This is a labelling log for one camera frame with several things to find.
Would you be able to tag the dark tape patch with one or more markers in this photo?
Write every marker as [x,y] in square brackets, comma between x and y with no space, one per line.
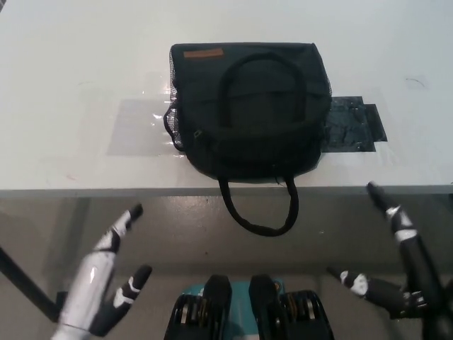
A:
[350,124]

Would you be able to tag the black teal robot torso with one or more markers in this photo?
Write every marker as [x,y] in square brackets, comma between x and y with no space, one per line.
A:
[247,311]

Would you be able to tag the black soft travel bag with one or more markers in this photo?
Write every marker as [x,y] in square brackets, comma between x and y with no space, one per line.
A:
[255,141]

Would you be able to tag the black table leg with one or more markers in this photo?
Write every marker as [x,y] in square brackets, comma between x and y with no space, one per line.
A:
[24,283]

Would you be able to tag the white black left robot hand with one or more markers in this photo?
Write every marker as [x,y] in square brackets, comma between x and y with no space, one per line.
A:
[88,283]

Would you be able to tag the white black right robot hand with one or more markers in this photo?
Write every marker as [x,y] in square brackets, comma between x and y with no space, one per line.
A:
[417,269]

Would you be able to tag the clear plastic tape sheet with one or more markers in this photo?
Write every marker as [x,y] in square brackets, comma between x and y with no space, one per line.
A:
[138,127]

